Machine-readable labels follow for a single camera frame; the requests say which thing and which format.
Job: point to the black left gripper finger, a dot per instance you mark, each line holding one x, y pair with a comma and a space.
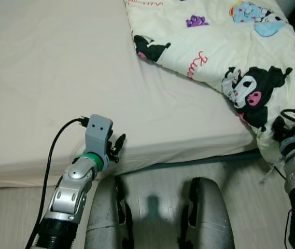
120, 143

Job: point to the cream cartoon print blanket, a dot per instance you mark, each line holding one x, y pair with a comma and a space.
209, 36

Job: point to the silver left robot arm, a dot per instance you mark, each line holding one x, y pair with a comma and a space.
69, 192

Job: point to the grey robot left leg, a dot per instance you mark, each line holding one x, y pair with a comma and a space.
106, 218

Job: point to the grey robot leg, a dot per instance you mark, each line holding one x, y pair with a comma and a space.
212, 218
106, 218

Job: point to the mattress with cream sheet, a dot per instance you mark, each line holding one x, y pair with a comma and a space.
59, 78

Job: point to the grey robot right leg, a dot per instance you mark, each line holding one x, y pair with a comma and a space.
212, 218

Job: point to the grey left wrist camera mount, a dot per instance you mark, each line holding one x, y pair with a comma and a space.
98, 129

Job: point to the dark teal bed frame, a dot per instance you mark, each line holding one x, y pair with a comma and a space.
214, 158

